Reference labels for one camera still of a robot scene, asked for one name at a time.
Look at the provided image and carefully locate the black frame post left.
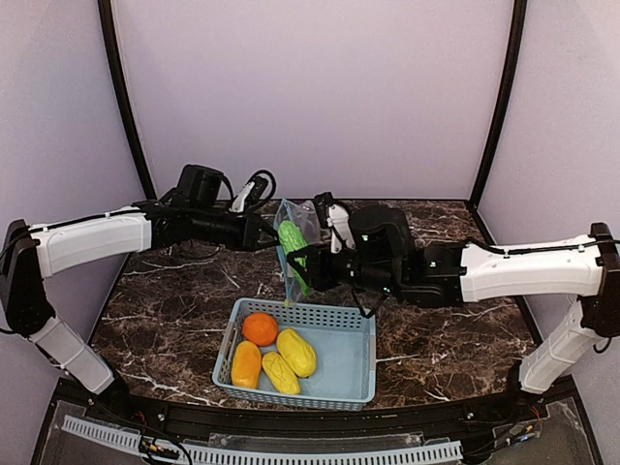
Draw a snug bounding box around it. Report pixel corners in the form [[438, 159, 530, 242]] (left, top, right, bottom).
[[97, 0, 157, 200]]

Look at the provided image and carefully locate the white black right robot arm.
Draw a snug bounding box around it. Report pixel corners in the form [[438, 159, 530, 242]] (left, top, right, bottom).
[[277, 205, 619, 394]]

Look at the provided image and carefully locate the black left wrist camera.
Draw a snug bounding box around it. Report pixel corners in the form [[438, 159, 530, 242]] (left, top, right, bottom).
[[176, 165, 224, 207]]

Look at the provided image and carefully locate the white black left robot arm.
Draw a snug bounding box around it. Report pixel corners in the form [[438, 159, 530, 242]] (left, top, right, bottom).
[[1, 201, 278, 395]]

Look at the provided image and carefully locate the black frame post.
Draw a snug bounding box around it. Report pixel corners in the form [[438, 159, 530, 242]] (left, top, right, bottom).
[[468, 0, 528, 210], [97, 0, 157, 200]]

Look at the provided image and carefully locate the green toy bitter gourd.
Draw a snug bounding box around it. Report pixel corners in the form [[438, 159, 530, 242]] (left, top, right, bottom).
[[277, 220, 307, 277]]

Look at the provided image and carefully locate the yellow wrinkled toy fruit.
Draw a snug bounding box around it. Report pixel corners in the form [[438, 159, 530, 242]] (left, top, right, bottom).
[[262, 352, 301, 395]]

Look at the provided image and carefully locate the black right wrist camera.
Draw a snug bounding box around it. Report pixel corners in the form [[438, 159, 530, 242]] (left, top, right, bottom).
[[349, 204, 415, 265]]

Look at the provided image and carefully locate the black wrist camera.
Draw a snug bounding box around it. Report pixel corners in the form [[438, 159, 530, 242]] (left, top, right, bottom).
[[349, 204, 415, 265], [176, 165, 224, 207]]

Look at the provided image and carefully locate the orange toy fruit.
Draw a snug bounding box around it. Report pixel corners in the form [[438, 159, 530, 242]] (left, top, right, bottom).
[[242, 312, 279, 347]]

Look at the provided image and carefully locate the light blue perforated plastic basket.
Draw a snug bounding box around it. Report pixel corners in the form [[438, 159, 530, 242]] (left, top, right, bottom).
[[212, 298, 376, 411]]

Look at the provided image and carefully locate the black table front rail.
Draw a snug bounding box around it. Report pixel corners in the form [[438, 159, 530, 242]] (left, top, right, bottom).
[[104, 394, 531, 439]]

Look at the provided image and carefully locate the orange yellow toy mango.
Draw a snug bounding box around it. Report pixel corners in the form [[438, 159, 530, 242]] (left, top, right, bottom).
[[231, 341, 263, 389]]

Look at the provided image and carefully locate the clear zip bag blue zipper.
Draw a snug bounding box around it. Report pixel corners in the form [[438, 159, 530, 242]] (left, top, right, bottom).
[[273, 199, 321, 306]]

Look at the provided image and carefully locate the white slotted cable duct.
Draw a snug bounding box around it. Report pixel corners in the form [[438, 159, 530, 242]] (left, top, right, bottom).
[[62, 415, 463, 465]]

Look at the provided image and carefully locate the black frame post right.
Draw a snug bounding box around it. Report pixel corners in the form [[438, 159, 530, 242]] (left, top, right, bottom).
[[468, 0, 528, 210]]

